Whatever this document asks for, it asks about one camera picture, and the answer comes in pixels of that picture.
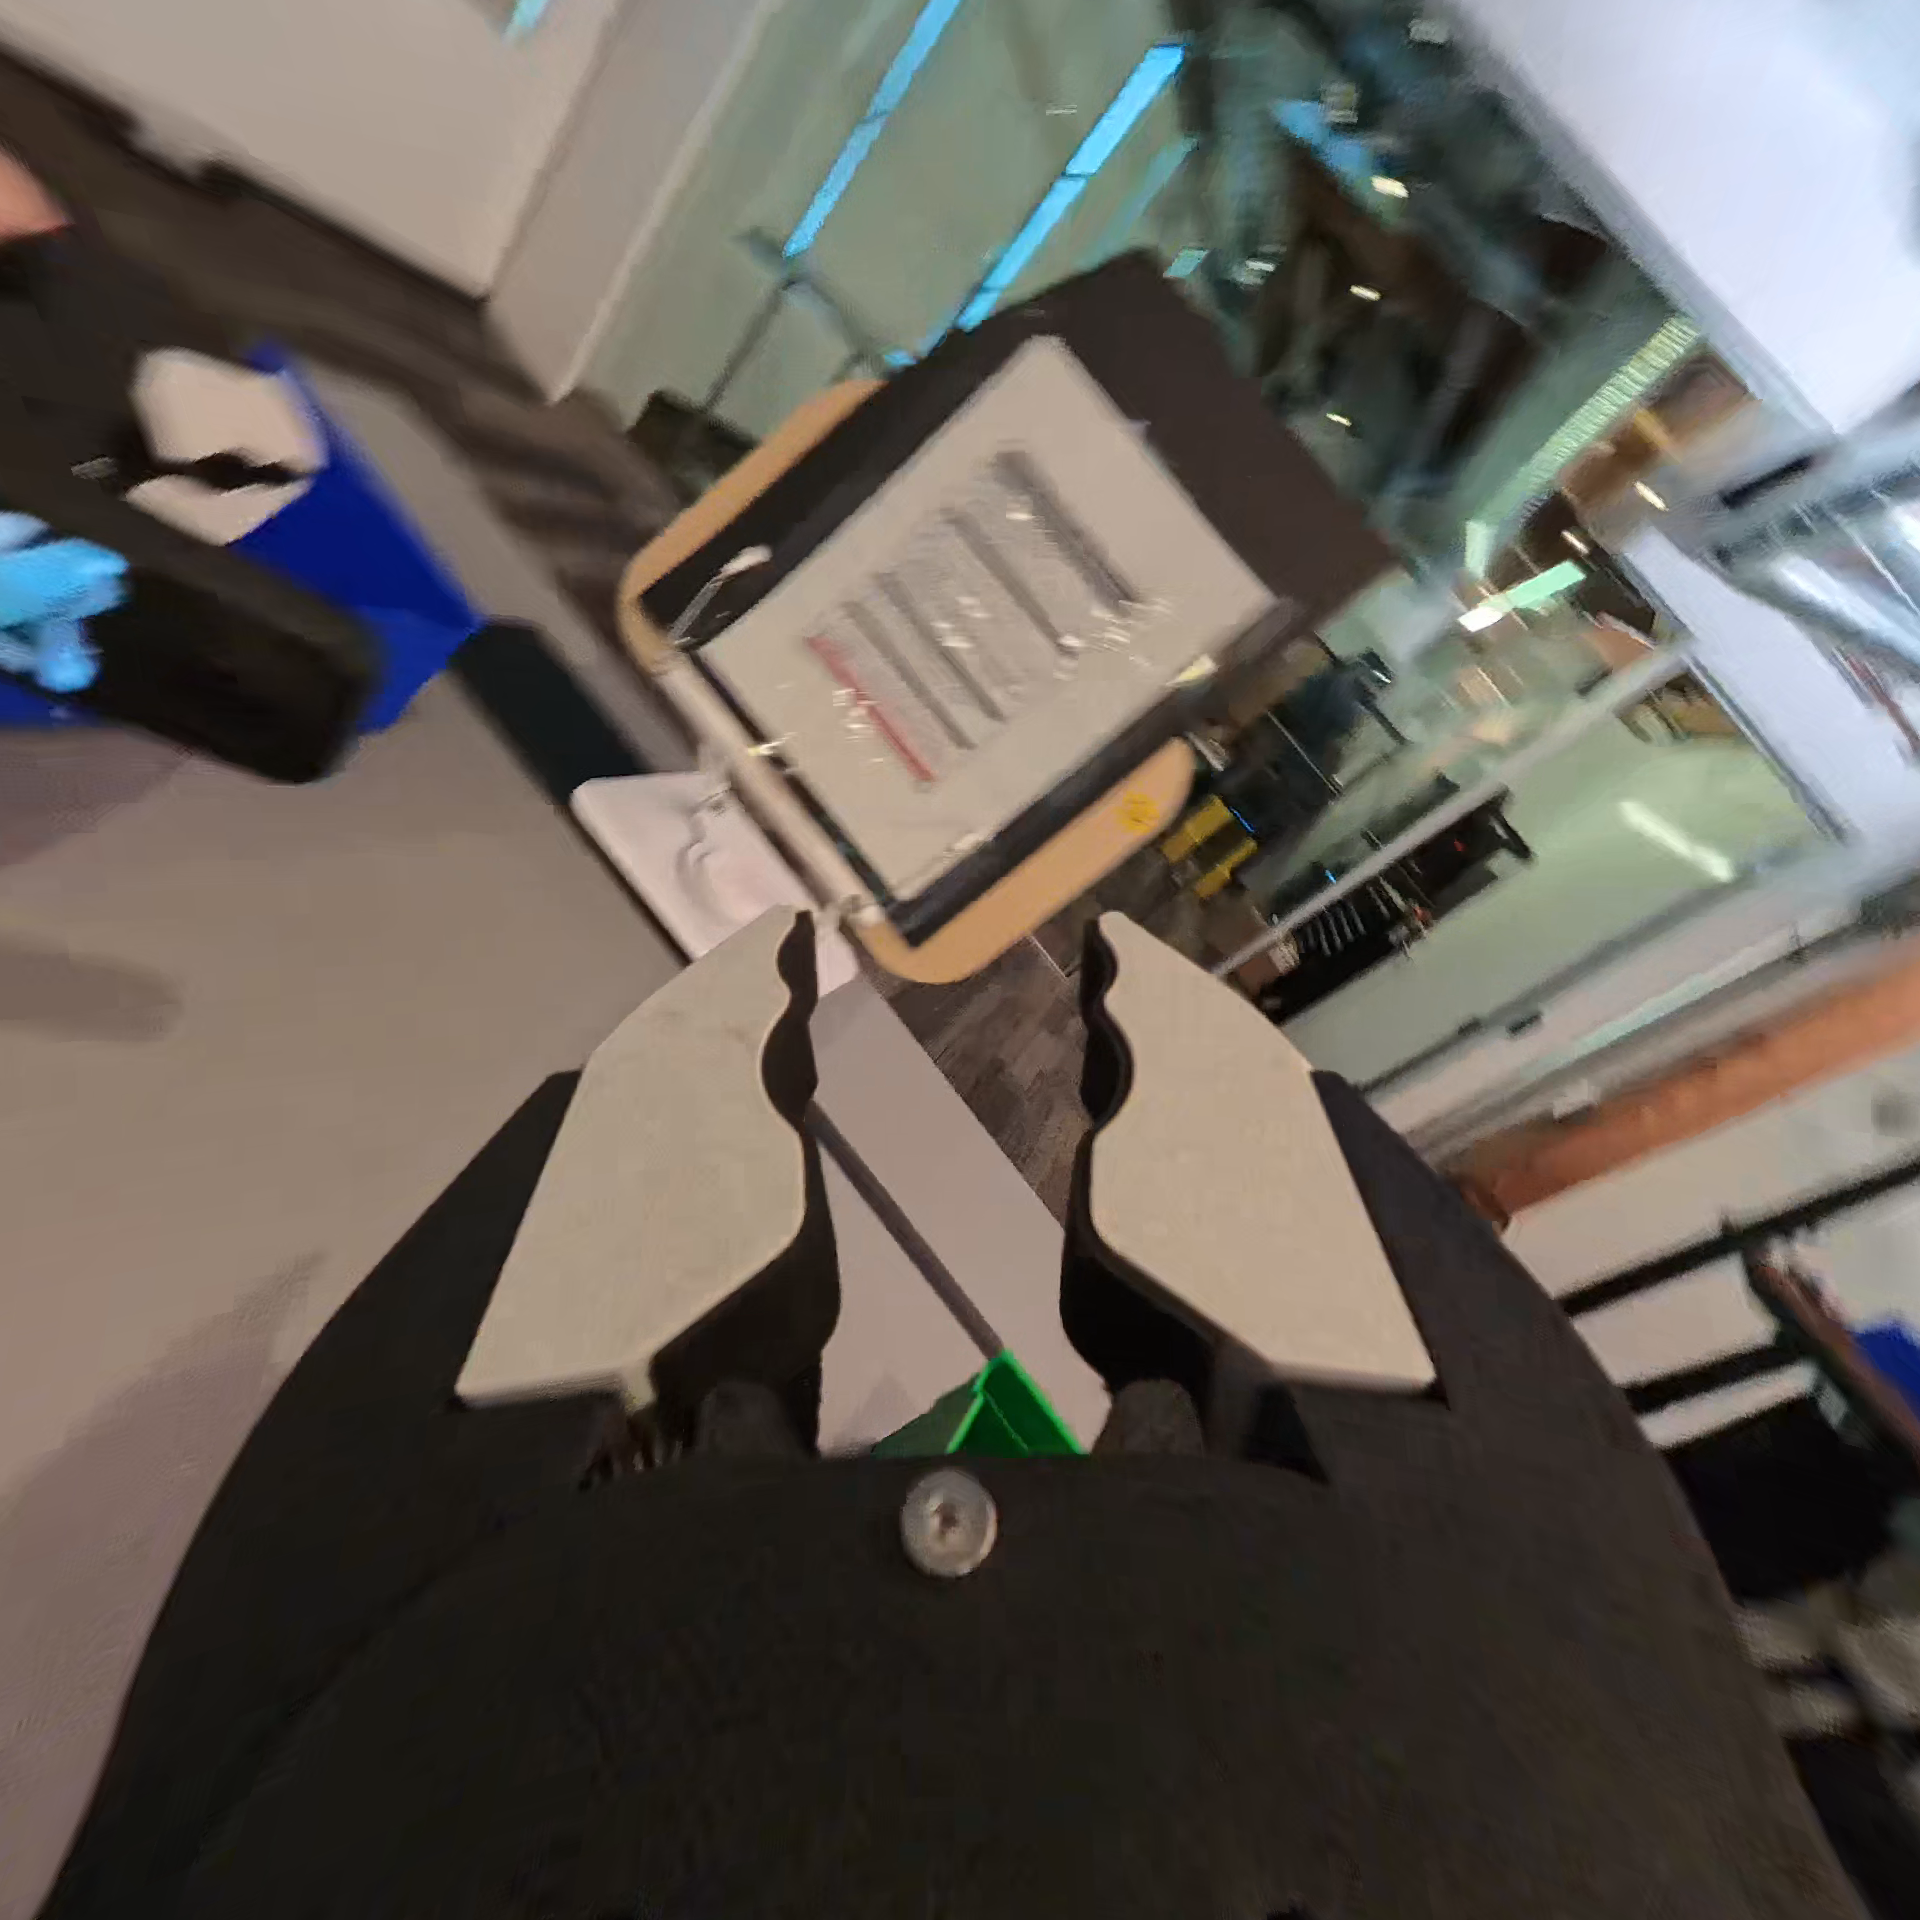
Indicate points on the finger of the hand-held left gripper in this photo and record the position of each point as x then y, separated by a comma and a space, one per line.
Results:
227, 411
227, 511

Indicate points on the wooden framed sign board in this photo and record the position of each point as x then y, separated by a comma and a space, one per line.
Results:
975, 630

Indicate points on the black pole stand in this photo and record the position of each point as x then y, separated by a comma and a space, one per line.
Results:
1694, 1263

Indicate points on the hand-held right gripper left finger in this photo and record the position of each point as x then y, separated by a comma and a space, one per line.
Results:
660, 1200

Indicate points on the black desk mat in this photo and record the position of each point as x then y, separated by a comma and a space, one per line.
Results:
557, 706

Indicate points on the blue plastic bin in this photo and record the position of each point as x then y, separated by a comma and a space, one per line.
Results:
360, 555

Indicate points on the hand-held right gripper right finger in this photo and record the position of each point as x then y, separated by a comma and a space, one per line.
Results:
1245, 1200

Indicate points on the blue storage box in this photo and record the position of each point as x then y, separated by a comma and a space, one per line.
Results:
1891, 1366

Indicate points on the glass partition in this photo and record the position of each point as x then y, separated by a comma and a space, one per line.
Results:
1348, 375

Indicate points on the yellow plastic box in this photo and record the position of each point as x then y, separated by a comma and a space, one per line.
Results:
1209, 846

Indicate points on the yellow smiley sticker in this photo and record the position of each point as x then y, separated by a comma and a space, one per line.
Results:
1140, 809

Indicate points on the green plastic bin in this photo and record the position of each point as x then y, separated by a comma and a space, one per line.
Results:
1003, 1419

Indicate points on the person's left hand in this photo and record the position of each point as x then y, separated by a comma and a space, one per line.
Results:
23, 192

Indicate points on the light blue glove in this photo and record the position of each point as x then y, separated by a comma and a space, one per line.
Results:
54, 598

